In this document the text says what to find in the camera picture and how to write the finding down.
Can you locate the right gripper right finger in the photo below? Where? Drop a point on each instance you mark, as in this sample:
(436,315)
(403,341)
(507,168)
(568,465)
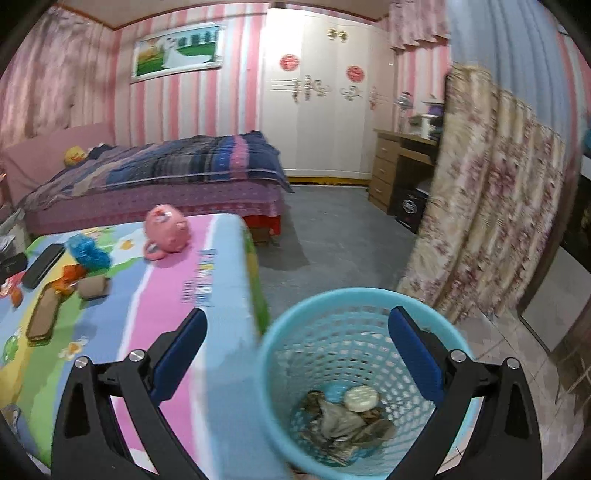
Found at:
(505,442)

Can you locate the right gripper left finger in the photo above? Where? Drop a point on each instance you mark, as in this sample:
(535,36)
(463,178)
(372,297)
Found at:
(88,442)

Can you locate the orange plastic wrapper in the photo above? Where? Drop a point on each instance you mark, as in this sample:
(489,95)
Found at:
(65,285)

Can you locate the blue plastic bag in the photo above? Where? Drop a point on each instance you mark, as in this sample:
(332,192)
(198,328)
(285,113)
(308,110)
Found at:
(86,252)

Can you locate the cardboard tube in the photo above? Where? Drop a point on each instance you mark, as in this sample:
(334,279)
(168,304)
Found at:
(94,287)

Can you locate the newspaper wrapper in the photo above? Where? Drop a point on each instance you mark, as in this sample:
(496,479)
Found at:
(335,435)

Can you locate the blue plastic trash basket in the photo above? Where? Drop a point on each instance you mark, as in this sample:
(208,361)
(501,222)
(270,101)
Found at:
(334,341)

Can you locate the black zip case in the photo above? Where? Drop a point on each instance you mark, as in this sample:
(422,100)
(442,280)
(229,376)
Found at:
(42,265)

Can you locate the orange fruit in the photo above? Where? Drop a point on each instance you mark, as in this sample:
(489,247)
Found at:
(16,297)

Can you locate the brown phone case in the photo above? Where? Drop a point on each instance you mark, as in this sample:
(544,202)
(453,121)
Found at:
(44,316)

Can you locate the colourful cartoon tablecloth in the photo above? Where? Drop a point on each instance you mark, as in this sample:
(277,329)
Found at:
(214,410)

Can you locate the bed with plaid quilt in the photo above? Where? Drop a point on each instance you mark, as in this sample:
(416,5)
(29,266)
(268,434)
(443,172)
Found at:
(239,174)

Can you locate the yellow duck plush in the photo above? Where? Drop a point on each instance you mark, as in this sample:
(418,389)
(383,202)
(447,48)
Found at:
(74,155)

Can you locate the pink pig mug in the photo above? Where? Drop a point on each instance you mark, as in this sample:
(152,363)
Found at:
(166,231)

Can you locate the pink window curtain left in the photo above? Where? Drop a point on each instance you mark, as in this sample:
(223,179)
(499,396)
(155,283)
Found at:
(58,77)

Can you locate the black box under desk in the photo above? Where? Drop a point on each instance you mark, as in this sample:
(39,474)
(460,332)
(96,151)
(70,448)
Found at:
(409,208)

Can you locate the floral curtain right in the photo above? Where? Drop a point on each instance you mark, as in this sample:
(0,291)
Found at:
(516,108)

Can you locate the framed wedding photo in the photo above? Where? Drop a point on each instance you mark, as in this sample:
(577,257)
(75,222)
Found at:
(179,50)

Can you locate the wooden desk with drawers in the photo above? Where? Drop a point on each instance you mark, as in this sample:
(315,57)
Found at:
(401,162)

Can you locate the desk lamp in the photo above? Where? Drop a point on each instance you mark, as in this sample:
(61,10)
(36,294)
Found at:
(404,104)

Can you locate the white wardrobe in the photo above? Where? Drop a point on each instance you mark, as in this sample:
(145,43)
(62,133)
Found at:
(328,85)

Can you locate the pink curtain valance right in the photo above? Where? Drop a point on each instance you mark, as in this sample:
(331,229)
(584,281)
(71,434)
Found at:
(412,22)

